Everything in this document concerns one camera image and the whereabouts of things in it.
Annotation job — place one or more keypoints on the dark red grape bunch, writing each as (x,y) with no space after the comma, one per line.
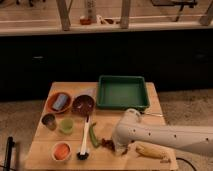
(107,143)

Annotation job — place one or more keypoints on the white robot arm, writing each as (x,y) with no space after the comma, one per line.
(194,139)

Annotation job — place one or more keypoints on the green plastic tray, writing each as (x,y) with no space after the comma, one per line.
(122,92)

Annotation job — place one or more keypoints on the dark maroon bowl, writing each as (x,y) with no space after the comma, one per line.
(83,105)

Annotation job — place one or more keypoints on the blue grey sponge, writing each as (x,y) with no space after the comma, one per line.
(60,102)

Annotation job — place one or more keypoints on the metal spoon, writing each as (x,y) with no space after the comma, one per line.
(151,114)

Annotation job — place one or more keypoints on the green pea pod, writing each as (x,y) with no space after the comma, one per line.
(93,138)

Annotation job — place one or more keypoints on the small green cup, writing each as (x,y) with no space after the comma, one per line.
(66,126)

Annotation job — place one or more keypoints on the orange bowl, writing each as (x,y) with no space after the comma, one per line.
(52,99)

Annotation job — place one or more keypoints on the wooden table leg middle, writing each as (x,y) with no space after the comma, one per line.
(125,12)

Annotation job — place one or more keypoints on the wooden table leg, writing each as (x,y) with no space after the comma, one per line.
(125,12)
(64,14)

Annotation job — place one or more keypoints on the small metal cup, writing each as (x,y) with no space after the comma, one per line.
(49,121)

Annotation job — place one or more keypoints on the red object on shelf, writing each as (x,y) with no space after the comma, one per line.
(84,21)

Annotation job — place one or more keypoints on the white cup with orange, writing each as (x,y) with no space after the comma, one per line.
(61,152)

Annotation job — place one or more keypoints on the yellow corn cob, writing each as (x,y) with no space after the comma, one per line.
(150,152)

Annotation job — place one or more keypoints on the wooden table leg left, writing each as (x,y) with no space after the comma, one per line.
(64,14)

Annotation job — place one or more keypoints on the black post at left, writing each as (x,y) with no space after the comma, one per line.
(8,154)

